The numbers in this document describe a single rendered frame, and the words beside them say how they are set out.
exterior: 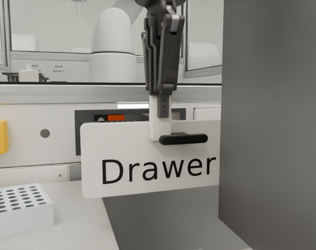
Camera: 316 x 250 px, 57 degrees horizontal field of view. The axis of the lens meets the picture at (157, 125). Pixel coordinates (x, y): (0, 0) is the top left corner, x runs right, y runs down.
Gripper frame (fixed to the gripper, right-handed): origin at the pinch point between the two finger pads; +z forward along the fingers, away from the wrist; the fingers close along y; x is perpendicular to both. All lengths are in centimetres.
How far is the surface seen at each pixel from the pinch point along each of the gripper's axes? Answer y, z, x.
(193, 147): -1.1, 5.1, 5.9
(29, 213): -5.6, 14.7, -19.3
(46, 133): -32.1, 6.0, -18.2
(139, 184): -1.1, 10.3, -3.0
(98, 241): 0.7, 17.6, -9.5
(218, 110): -30.4, 1.5, 26.6
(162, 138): 2.5, 2.7, -0.4
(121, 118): -68, 6, 6
